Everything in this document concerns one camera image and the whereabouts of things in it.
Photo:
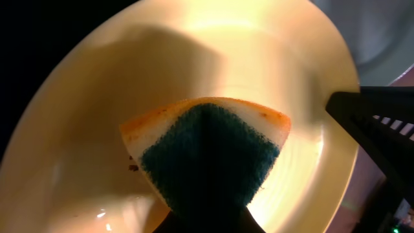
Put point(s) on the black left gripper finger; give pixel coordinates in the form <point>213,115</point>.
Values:
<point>225,220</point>

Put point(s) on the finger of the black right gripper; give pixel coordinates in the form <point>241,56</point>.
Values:
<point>375,117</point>

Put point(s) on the green yellow sponge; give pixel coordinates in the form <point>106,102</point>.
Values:
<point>206,153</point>

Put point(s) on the yellow plate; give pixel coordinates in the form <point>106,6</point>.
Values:
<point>66,169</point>

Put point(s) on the green plate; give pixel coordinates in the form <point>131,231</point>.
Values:
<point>379,34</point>

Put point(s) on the round black tray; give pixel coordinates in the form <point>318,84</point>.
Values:
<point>35,36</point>

